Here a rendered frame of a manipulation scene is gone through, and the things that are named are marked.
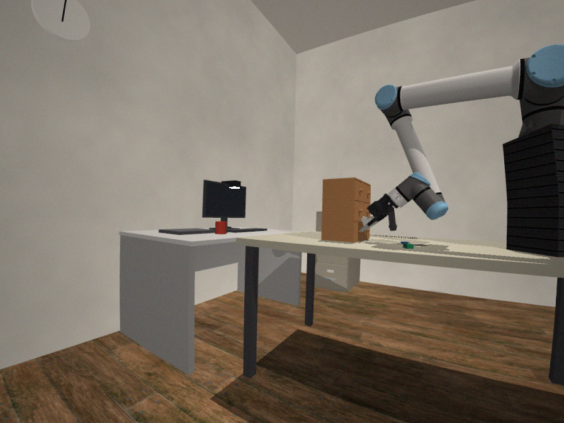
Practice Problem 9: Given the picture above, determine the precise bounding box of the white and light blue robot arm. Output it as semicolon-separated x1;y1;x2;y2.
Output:
375;44;564;220

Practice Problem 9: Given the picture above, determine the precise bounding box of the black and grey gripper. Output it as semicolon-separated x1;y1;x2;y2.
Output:
359;193;399;232

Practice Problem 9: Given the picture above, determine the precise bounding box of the brown wooden chest of drawers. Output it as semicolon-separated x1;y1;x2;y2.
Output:
321;178;371;242

